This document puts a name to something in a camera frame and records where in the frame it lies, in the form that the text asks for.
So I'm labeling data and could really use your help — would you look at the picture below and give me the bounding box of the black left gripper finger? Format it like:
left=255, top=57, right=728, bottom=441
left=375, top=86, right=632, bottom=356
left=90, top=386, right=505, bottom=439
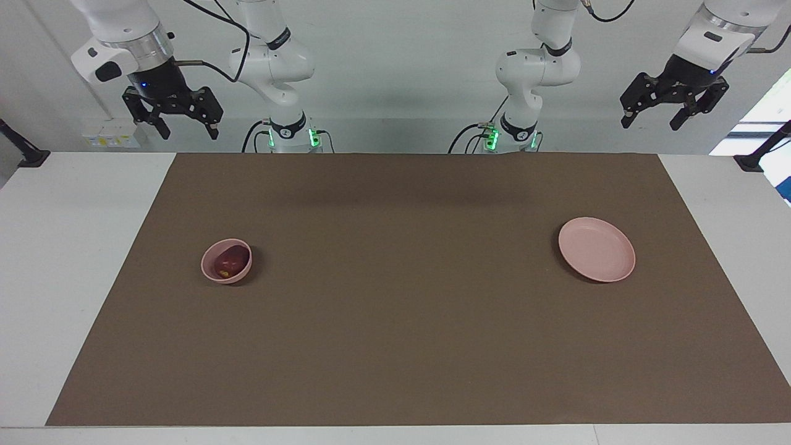
left=620, top=72, right=666, bottom=129
left=670, top=77, right=730, bottom=132

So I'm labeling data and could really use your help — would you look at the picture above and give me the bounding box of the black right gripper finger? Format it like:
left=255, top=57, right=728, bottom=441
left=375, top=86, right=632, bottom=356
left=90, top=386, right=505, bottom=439
left=185, top=87, right=224, bottom=140
left=122, top=87, right=172, bottom=140

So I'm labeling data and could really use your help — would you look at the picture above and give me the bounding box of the dark red apple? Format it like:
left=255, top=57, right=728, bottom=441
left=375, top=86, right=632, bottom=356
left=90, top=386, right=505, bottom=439
left=214, top=245, right=250, bottom=279

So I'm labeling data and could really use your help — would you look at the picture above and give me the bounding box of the pink plate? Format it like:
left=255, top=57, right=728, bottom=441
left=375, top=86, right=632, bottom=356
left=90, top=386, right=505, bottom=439
left=558, top=216, right=637, bottom=284

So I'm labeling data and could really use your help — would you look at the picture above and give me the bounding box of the pink bowl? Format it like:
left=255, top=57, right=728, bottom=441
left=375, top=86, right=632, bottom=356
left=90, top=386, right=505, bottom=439
left=200, top=239, right=253, bottom=285

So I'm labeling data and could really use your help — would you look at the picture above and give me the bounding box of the bright window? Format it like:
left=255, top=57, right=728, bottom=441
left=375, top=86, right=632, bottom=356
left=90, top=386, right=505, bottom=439
left=709, top=67, right=791, bottom=156

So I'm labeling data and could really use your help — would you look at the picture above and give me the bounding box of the black clamp stand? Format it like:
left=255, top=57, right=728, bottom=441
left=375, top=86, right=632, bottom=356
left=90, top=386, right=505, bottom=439
left=734, top=121, right=791, bottom=172
left=0, top=117, right=51, bottom=168

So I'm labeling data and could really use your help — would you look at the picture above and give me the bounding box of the brown table mat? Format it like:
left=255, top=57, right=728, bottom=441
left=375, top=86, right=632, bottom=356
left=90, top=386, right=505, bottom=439
left=45, top=153, right=791, bottom=427

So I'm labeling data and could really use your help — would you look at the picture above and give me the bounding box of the white wall socket box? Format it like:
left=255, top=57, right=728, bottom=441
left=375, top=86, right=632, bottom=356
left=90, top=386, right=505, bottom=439
left=82, top=119, right=150, bottom=150

